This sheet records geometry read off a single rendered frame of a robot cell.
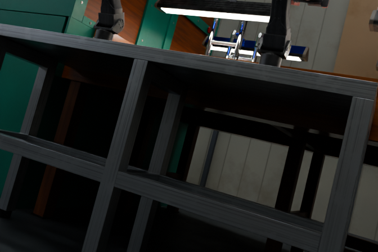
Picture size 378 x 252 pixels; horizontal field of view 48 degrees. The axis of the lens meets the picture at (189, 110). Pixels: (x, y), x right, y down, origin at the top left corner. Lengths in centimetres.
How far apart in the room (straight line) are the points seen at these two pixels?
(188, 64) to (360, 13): 316
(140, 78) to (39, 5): 100
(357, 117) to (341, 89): 7
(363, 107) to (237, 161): 309
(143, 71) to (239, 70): 27
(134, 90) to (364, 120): 58
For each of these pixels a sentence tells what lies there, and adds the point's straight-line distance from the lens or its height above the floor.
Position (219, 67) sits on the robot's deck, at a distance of 107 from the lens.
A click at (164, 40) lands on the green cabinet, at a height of 100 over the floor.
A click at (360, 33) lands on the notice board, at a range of 408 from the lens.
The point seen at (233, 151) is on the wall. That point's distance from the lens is 404.
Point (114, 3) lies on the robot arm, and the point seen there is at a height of 84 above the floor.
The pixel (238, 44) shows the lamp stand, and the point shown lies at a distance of 203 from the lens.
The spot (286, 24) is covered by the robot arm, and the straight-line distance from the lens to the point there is 125.
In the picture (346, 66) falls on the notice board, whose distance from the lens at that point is 399.
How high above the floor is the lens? 43
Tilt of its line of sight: 5 degrees up
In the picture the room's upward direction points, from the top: 15 degrees clockwise
